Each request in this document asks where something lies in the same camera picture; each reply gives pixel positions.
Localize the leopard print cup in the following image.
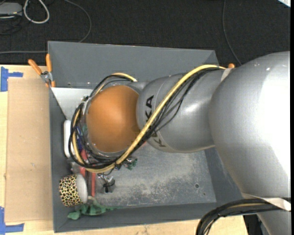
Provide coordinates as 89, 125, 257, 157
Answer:
58, 174, 89, 208

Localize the grey metal bin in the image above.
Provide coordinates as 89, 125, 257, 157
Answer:
47, 41, 245, 234

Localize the white rounded container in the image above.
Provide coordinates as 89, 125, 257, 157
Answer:
63, 119, 76, 159

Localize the green cloth toy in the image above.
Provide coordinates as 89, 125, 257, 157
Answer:
67, 199, 119, 220

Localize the brown cardboard board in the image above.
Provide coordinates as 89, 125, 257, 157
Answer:
4, 77, 55, 223

